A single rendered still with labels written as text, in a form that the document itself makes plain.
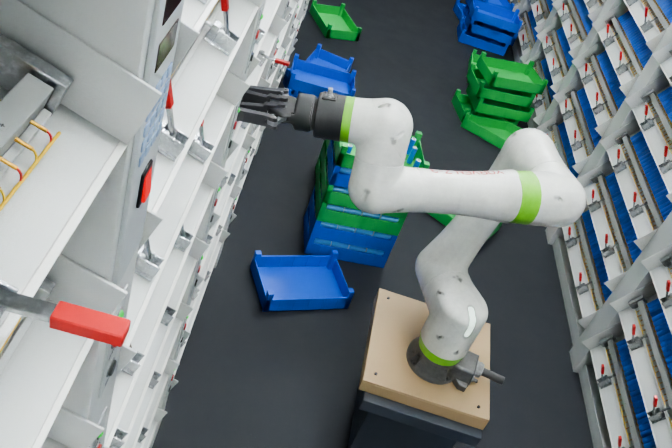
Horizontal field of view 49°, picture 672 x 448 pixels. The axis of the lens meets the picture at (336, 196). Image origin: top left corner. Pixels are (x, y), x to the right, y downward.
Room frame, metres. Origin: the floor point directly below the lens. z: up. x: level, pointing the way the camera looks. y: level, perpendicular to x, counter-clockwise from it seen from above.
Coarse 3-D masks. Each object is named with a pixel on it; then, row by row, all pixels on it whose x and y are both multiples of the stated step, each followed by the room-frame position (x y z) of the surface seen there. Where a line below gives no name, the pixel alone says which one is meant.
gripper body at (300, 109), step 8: (288, 96) 1.32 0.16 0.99; (304, 96) 1.29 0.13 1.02; (312, 96) 1.29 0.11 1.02; (288, 104) 1.29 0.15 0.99; (296, 104) 1.26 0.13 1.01; (304, 104) 1.27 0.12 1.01; (312, 104) 1.27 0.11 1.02; (272, 112) 1.26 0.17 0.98; (280, 112) 1.25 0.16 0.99; (288, 112) 1.26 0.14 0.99; (296, 112) 1.25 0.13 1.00; (304, 112) 1.26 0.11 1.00; (312, 112) 1.27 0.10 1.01; (288, 120) 1.25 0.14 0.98; (296, 120) 1.25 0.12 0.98; (304, 120) 1.25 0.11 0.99; (296, 128) 1.26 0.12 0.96; (304, 128) 1.26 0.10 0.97
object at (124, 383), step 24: (216, 168) 1.10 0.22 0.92; (192, 216) 1.00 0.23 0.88; (192, 240) 0.94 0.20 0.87; (168, 264) 0.86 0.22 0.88; (168, 288) 0.82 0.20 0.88; (144, 312) 0.75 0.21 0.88; (144, 336) 0.71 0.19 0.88; (144, 360) 0.68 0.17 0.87; (120, 384) 0.62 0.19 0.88; (120, 408) 0.59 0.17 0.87
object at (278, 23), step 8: (272, 24) 1.79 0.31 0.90; (280, 24) 1.79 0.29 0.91; (272, 32) 1.79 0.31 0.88; (264, 40) 1.73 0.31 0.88; (272, 40) 1.76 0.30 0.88; (264, 48) 1.69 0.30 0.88; (264, 64) 1.62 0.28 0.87; (256, 72) 1.57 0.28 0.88; (248, 80) 1.51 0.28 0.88; (256, 80) 1.54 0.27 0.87; (232, 136) 1.28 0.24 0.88; (232, 144) 1.20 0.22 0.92; (232, 152) 1.20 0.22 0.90
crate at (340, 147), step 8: (416, 136) 2.27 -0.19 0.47; (336, 144) 2.11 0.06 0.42; (344, 144) 2.04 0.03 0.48; (352, 144) 2.18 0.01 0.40; (416, 144) 2.27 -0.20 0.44; (336, 152) 2.07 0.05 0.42; (344, 152) 2.03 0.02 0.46; (352, 152) 2.13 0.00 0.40; (416, 152) 2.25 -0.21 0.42; (336, 160) 2.04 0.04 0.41; (344, 160) 2.03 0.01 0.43; (352, 160) 2.04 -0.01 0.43; (424, 160) 2.16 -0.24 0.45
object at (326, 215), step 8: (320, 176) 2.20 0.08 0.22; (320, 184) 2.20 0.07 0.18; (320, 192) 2.11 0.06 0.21; (320, 200) 2.07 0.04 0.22; (320, 208) 2.03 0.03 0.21; (320, 216) 2.03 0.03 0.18; (328, 216) 2.03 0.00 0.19; (336, 216) 2.04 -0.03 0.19; (344, 216) 2.05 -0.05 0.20; (352, 216) 2.05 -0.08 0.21; (360, 216) 2.06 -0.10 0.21; (344, 224) 2.05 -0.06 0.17; (352, 224) 2.06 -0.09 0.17; (360, 224) 2.06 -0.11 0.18; (368, 224) 2.07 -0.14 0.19; (376, 224) 2.08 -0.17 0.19; (384, 224) 2.09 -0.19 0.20; (392, 224) 2.09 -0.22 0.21; (400, 224) 2.10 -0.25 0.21; (384, 232) 2.09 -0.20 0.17; (392, 232) 2.10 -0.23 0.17
